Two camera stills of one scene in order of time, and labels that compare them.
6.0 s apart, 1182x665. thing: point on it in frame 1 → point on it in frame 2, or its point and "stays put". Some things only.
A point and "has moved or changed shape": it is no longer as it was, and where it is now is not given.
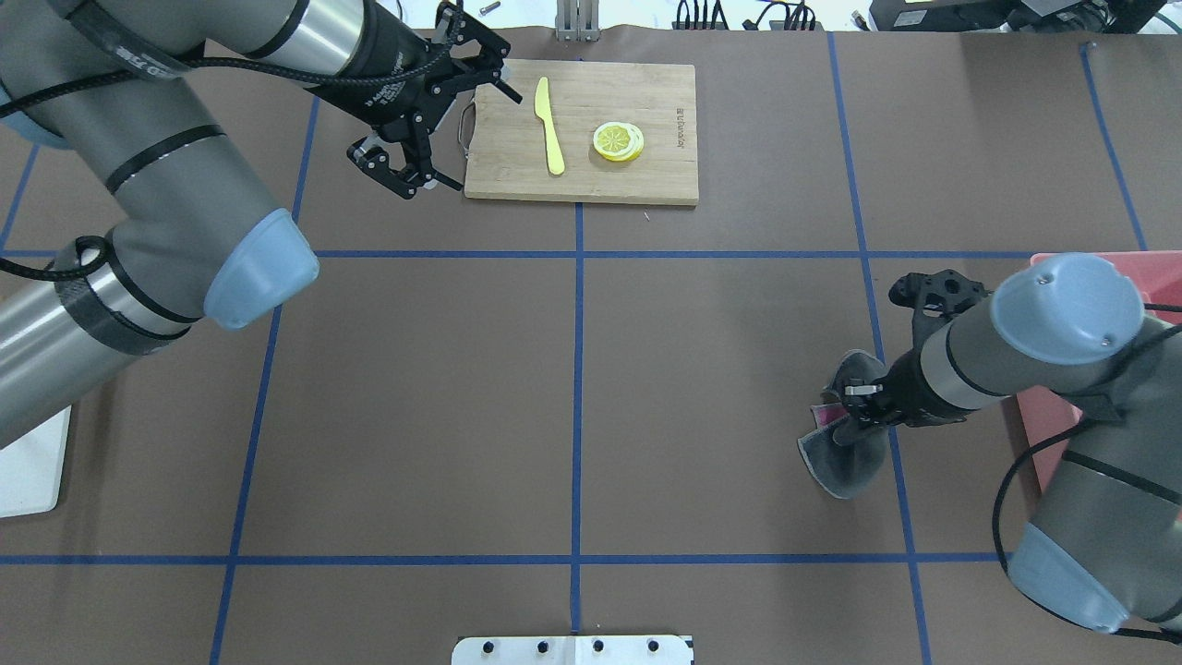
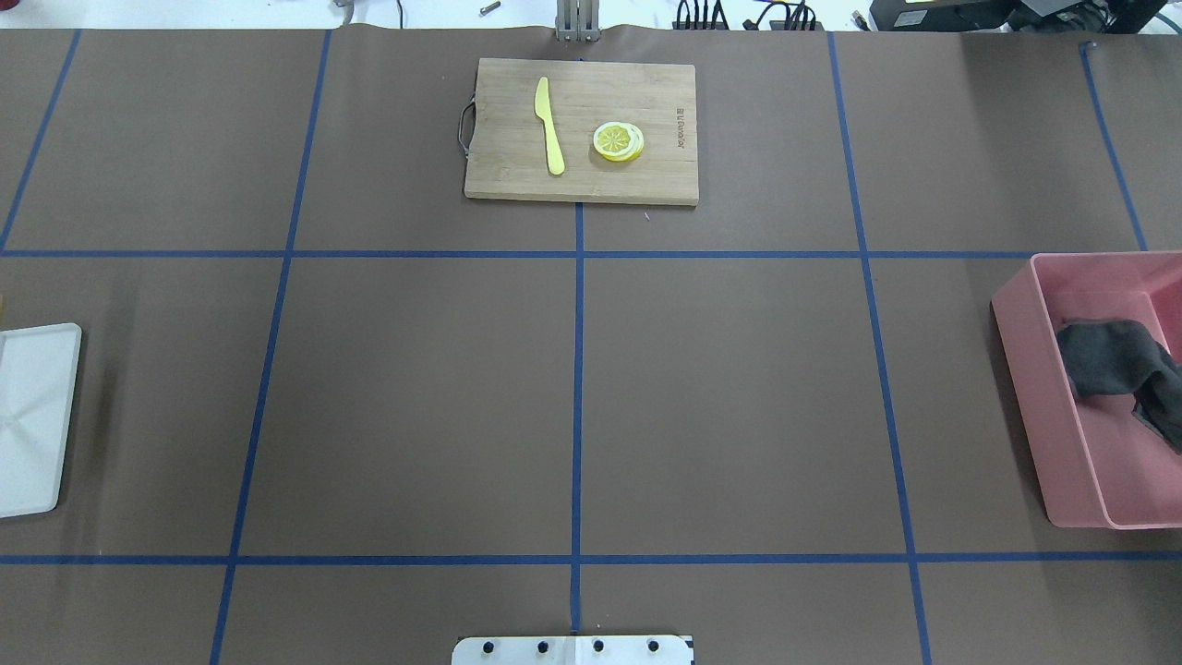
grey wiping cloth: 847,454 has moved or changed shape
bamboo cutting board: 609,132 stays put
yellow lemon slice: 618,141 stays put
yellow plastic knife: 543,109 stays put
